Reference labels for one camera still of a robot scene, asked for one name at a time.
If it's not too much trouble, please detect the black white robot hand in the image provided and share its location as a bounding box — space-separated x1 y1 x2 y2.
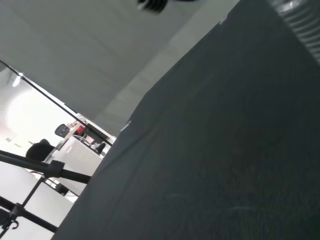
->
136 0 198 14

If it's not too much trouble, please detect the black bench cloth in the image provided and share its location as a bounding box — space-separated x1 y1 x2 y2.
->
51 0 320 240

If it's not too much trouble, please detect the black office chair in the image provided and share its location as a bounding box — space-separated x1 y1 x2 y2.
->
54 123 71 138
26 138 56 162

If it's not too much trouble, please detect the white cabinet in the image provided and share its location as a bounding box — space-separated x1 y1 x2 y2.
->
53 134 105 176

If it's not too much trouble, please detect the black tripod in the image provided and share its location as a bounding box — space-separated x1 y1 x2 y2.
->
0 147 93 235

